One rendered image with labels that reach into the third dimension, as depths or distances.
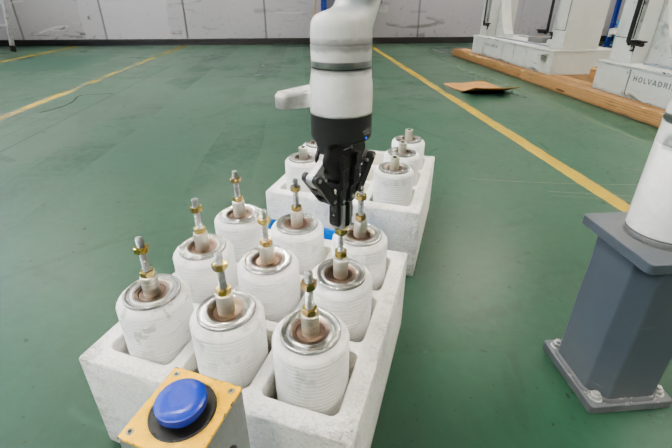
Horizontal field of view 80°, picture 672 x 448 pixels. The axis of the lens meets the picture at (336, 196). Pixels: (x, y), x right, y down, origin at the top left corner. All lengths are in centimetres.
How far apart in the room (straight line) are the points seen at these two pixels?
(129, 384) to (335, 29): 52
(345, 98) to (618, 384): 64
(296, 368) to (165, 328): 20
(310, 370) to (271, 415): 8
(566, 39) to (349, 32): 338
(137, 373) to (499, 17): 477
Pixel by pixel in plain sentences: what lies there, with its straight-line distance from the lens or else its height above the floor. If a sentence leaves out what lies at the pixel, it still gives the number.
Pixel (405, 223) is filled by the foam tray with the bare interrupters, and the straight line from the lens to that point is 95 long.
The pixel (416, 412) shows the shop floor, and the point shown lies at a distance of 77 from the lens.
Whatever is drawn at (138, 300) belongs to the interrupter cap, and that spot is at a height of 25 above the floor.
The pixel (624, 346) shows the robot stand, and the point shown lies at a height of 14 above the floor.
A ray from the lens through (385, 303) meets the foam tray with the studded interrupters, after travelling 66.
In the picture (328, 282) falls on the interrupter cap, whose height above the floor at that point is 25.
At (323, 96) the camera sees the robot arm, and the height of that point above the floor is 52.
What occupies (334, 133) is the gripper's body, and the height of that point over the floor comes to 48.
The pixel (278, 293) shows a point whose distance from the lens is 62.
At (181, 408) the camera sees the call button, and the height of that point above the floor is 33.
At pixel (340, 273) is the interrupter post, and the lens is 59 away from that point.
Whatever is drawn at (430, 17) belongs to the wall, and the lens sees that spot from 706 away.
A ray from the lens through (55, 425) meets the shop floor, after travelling 87.
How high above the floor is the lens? 62
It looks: 26 degrees down
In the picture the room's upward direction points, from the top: straight up
